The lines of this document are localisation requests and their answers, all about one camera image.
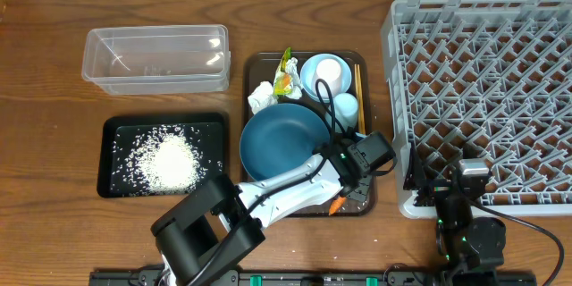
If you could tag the brown serving tray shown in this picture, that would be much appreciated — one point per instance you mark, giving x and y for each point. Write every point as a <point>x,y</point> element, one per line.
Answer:
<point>261,67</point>

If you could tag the green yellow snack wrapper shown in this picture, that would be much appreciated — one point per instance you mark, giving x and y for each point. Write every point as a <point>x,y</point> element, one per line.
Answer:
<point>282,83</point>

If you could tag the wooden chopstick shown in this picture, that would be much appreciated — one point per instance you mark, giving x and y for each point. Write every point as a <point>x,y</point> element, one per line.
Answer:
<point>359,91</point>
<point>356,97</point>

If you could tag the left wooden chopstick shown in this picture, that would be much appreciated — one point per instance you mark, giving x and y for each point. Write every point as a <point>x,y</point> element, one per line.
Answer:
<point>356,97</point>

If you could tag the white rice pile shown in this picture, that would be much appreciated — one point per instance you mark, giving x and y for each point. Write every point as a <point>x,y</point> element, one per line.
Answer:
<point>165,159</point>

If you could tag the light blue cup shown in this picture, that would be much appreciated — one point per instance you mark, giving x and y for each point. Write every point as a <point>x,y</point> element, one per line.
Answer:
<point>346,110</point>

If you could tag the large blue plate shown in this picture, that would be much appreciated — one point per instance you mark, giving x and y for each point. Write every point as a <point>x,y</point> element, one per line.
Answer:
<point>280,138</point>

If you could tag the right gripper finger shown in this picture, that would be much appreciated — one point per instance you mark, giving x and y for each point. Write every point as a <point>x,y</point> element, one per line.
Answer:
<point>415,178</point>
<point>469,152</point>

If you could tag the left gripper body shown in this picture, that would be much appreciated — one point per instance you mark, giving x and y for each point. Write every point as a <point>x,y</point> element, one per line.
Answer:
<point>356,188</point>

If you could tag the pink cup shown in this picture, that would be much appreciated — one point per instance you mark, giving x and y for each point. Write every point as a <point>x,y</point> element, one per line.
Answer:
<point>329,70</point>

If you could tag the orange carrot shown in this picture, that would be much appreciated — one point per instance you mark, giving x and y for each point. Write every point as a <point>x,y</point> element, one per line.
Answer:
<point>336,205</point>

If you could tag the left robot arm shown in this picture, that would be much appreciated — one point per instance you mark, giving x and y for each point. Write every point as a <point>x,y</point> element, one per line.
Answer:
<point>217,225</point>

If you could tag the small light blue bowl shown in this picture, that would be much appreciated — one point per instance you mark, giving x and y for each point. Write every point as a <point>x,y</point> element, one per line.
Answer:
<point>308,69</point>

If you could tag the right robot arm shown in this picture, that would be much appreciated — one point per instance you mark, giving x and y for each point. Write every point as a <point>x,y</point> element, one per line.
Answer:
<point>473,246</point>

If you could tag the right wooden chopstick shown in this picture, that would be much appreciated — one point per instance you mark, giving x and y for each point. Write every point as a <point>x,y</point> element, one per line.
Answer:
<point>359,91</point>

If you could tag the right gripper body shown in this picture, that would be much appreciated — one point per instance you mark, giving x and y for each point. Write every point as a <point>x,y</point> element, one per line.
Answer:
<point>433,189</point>

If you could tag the crumpled white tissue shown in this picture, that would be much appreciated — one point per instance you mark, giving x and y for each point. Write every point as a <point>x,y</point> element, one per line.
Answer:
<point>262,97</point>

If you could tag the black shallow tray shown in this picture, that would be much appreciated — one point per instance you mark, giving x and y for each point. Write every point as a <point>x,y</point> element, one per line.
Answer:
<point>112,124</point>

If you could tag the grey dishwasher rack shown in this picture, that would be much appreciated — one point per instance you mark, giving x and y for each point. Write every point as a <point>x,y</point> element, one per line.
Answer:
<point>495,74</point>

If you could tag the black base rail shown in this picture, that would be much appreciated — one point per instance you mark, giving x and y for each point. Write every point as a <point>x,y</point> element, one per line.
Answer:
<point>150,277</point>

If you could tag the clear plastic bin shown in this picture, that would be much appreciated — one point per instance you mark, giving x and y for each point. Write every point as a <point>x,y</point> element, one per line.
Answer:
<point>150,60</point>

